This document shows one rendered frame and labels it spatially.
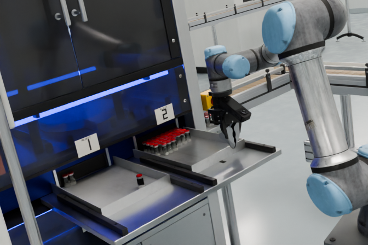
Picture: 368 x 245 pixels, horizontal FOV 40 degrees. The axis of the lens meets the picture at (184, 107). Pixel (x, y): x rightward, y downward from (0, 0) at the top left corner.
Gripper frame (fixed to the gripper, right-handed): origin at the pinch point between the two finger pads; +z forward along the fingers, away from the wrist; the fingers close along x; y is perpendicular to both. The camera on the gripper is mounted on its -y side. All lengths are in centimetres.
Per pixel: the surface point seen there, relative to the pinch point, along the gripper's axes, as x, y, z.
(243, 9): -323, 297, -2
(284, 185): -122, 91, 91
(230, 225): -30, 45, 61
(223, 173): 13.9, -7.3, 3.5
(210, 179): 22.0, -10.1, 1.5
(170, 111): 4.4, 28.2, -11.1
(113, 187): 40.2, 18.8, 3.0
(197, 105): -9.5, 28.4, -8.9
